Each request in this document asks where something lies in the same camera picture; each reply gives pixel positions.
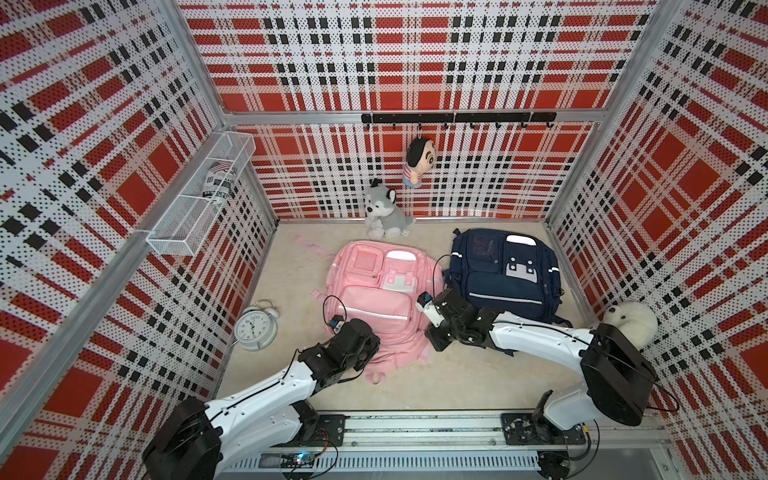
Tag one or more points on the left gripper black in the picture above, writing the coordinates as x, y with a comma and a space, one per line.
372, 342

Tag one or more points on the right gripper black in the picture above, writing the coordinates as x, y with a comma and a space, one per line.
439, 342

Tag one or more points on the pink backpack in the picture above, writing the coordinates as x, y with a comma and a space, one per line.
380, 283

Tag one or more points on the navy blue backpack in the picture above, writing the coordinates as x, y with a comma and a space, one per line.
506, 271

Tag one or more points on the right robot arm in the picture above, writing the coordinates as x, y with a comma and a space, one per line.
615, 380

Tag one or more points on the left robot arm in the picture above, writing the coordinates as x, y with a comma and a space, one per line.
199, 439

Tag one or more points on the white alarm clock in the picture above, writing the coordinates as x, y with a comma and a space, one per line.
256, 328

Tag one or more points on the green circuit board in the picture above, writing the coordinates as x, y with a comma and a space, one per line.
287, 461

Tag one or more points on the grey husky plush toy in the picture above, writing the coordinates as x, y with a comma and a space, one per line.
385, 220

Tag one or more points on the black-haired hanging doll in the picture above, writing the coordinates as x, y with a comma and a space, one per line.
420, 159

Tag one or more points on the white fluffy plush dog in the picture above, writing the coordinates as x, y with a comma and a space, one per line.
636, 321

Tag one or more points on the striped can in basket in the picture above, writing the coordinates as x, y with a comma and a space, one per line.
218, 183

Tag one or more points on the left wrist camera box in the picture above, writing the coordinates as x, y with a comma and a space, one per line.
336, 323

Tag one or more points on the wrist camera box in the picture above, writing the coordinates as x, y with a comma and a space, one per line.
426, 305
336, 323

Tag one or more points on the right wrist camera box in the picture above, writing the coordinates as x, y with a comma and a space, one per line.
426, 305

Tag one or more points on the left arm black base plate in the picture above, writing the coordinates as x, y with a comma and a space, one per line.
329, 428

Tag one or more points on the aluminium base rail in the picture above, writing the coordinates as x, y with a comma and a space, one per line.
475, 430

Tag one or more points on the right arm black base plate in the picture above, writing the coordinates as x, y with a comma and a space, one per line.
525, 429

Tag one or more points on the white wire mesh basket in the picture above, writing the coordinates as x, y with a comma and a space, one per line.
185, 225

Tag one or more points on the black wall hook rail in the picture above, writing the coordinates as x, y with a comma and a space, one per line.
522, 118

